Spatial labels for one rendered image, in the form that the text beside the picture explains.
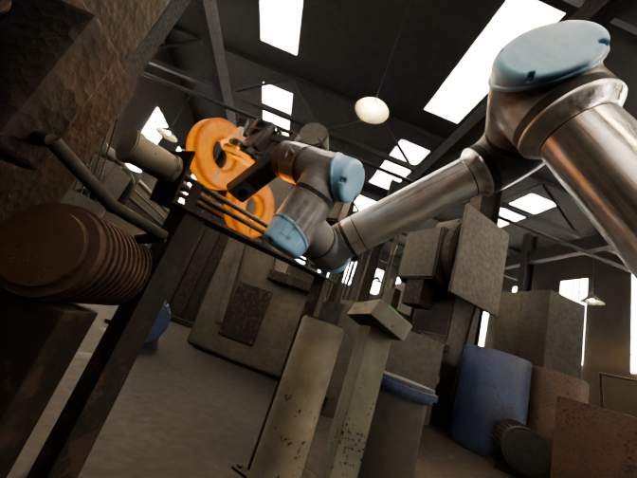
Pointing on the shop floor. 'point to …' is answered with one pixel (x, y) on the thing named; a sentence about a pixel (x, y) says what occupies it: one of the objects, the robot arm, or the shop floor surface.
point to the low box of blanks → (592, 442)
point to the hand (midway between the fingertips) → (224, 148)
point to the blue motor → (158, 328)
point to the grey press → (451, 290)
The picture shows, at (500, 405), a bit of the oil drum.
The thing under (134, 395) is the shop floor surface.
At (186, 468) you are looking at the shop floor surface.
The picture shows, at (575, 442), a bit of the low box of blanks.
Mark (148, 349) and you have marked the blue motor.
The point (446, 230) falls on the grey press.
